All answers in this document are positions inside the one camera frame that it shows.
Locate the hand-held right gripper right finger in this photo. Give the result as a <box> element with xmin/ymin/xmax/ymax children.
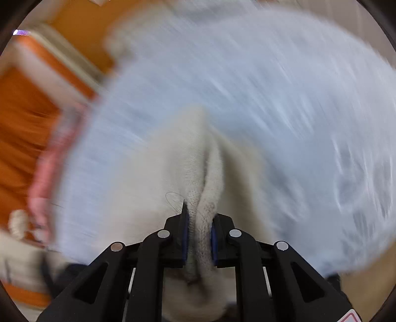
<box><xmin>210</xmin><ymin>214</ymin><xmax>355</xmax><ymax>322</ymax></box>

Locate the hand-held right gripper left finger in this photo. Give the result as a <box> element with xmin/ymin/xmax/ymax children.
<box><xmin>37</xmin><ymin>200</ymin><xmax>190</xmax><ymax>322</ymax></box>

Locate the beige sweater with black hearts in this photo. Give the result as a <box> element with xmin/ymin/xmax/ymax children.
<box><xmin>102</xmin><ymin>105</ymin><xmax>279</xmax><ymax>322</ymax></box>

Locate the pink blanket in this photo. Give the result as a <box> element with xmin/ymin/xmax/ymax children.
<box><xmin>27</xmin><ymin>96</ymin><xmax>90</xmax><ymax>248</ymax></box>

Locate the blue floral bed cover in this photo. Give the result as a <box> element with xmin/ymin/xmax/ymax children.
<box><xmin>56</xmin><ymin>0</ymin><xmax>396</xmax><ymax>279</ymax></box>

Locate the orange curtain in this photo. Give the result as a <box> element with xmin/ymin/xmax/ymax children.
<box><xmin>0</xmin><ymin>34</ymin><xmax>96</xmax><ymax>217</ymax></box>

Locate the white door frame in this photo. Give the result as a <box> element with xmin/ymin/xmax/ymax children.
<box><xmin>12</xmin><ymin>23</ymin><xmax>106</xmax><ymax>96</ymax></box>

